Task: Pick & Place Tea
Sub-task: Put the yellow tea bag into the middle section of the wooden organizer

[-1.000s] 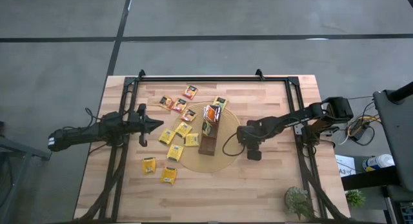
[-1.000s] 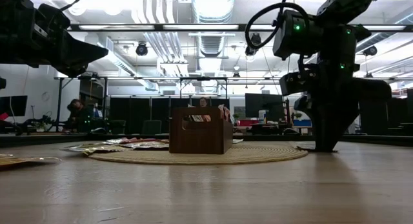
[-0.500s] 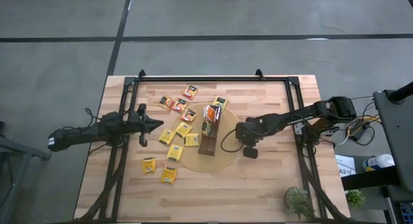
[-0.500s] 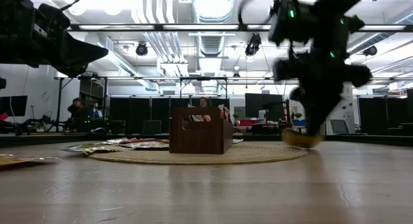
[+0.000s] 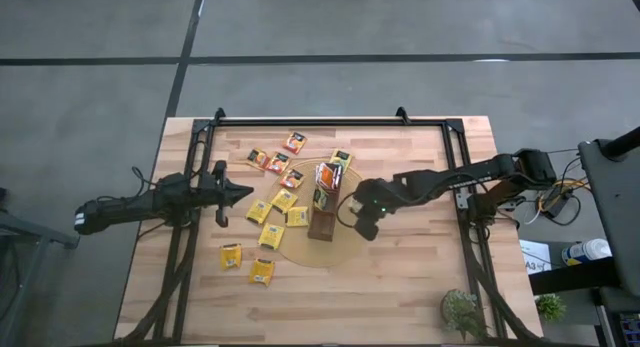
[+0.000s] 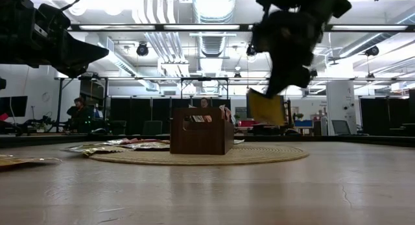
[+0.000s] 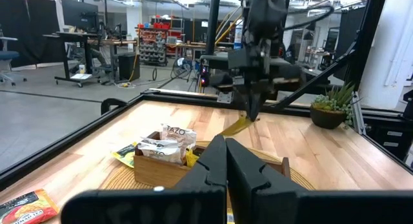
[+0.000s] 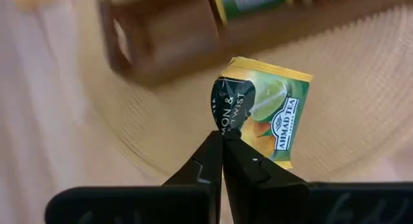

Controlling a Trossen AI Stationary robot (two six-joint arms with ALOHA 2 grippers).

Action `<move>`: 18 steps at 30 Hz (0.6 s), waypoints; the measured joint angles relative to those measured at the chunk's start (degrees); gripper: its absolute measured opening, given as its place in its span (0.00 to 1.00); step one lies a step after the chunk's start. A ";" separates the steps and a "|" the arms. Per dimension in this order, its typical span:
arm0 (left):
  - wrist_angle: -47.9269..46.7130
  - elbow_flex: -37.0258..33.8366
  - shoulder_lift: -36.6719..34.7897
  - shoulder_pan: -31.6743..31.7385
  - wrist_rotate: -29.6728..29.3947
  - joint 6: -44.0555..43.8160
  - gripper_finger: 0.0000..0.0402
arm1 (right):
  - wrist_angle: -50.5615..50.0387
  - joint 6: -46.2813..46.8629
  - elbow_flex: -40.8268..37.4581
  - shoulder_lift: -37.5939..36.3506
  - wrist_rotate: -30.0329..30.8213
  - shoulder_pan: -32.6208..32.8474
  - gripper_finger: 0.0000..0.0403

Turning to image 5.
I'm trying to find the dark grey cart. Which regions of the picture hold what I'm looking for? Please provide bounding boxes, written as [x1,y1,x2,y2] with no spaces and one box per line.
[578,138,640,299]

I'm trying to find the black pole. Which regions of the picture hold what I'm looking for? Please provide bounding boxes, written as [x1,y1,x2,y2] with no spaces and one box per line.
[599,125,640,161]

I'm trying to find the long black left arm cable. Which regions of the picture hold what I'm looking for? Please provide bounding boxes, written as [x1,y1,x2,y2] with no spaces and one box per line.
[130,165,160,192]

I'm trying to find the brown wooden tea box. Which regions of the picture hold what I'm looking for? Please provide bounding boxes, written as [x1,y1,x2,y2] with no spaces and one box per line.
[306,161,345,243]

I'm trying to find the white paper sheet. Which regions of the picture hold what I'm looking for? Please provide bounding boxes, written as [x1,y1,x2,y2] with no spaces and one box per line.
[518,239,553,276]

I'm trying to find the black shelf bar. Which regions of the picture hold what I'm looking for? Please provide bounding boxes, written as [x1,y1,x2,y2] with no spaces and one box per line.
[528,256,621,296]

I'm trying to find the snack packets left of mat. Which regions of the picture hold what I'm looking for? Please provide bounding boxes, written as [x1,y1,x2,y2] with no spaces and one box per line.
[245,198,274,225]
[257,222,287,251]

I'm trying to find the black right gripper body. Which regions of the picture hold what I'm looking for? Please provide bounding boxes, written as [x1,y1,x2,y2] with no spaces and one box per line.
[352,179,399,242]

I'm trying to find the small potted green plant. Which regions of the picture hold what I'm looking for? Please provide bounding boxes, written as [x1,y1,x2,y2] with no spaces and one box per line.
[534,292,568,323]

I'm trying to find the orange tea packet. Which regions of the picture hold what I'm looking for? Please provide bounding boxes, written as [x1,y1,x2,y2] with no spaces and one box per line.
[279,167,306,191]
[319,162,339,190]
[282,131,308,156]
[246,147,271,172]
[267,151,291,176]

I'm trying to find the black aluminium table frame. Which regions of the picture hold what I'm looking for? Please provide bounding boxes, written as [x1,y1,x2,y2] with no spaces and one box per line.
[113,105,547,347]

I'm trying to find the yellow cable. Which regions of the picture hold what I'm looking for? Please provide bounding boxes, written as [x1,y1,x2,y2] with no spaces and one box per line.
[549,176,586,203]

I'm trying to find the black left camera cable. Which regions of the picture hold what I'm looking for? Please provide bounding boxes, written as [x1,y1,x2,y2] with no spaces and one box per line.
[185,139,211,181]

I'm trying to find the round woven placemat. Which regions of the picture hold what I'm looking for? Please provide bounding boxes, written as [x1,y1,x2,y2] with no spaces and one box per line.
[266,159,376,269]

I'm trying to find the black power strip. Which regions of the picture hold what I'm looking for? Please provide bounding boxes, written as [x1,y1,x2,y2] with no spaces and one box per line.
[542,189,574,219]

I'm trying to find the grey side table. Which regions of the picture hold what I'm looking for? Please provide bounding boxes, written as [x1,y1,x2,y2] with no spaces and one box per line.
[0,186,81,347]

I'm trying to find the white wipes canister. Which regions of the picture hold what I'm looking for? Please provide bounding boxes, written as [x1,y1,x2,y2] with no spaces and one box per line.
[560,238,612,267]

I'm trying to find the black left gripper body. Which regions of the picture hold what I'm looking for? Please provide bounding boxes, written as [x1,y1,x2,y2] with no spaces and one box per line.
[197,160,233,228]

